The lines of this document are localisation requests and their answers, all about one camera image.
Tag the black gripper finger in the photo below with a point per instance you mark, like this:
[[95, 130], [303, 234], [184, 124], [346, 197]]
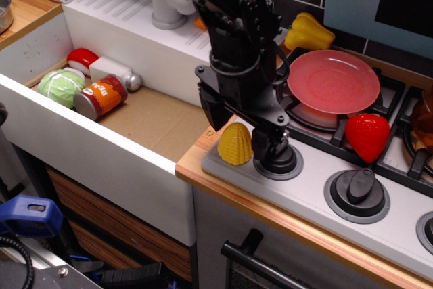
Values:
[[266, 144], [213, 106]]

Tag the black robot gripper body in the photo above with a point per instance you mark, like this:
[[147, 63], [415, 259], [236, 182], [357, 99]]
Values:
[[249, 93]]

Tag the yellow toy corn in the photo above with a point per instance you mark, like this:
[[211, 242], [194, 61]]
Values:
[[235, 145]]

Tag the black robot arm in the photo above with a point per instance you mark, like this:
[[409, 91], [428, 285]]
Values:
[[240, 31]]

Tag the pink plastic plate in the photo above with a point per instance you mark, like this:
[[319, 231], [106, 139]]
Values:
[[333, 82]]

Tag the left black stove knob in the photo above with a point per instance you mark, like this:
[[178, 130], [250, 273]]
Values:
[[280, 164]]

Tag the black stove knob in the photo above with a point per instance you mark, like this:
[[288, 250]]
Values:
[[424, 231], [357, 196], [280, 164]]

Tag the orange toy carrot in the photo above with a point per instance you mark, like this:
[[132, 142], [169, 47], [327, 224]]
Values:
[[198, 23]]

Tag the yellow toy bell pepper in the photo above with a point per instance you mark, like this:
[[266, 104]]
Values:
[[308, 33]]

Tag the white toy sink basin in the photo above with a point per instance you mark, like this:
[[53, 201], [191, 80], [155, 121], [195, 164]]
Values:
[[128, 156]]

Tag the red toy strawberry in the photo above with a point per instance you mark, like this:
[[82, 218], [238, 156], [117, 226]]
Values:
[[368, 135]]

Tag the left black burner grate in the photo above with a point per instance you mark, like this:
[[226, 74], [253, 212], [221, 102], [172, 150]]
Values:
[[326, 131]]

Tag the black burner grate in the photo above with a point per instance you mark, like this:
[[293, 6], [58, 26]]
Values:
[[401, 161], [326, 131]]

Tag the middle black stove knob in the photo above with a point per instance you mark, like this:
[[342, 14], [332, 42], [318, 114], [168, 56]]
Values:
[[357, 196]]

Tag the grey toy faucet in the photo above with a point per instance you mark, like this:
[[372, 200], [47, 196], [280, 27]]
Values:
[[171, 14]]

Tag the orange toy soup can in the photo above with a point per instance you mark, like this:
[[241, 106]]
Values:
[[100, 97]]

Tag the white salt shaker bottle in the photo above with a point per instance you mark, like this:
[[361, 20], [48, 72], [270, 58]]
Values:
[[104, 66]]

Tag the grey stove top panel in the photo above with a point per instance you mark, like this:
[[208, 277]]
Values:
[[393, 238]]

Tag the red white toy mushroom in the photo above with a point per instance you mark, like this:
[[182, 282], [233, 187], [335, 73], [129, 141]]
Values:
[[81, 59]]

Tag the right black burner grate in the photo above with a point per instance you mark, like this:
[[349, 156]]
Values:
[[401, 161]]

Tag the amber glass pot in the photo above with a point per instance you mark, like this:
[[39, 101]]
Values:
[[421, 119]]

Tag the green toy cabbage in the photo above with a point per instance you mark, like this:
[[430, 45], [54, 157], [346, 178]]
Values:
[[62, 85]]

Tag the right black stove knob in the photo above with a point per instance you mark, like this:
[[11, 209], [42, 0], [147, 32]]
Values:
[[424, 231]]

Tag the silver metal pot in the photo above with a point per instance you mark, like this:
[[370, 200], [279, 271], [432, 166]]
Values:
[[6, 15]]

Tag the black oven door handle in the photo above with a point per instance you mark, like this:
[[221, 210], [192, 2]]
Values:
[[245, 270]]

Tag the blue clamp handle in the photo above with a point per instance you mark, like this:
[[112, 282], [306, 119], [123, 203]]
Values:
[[31, 217]]

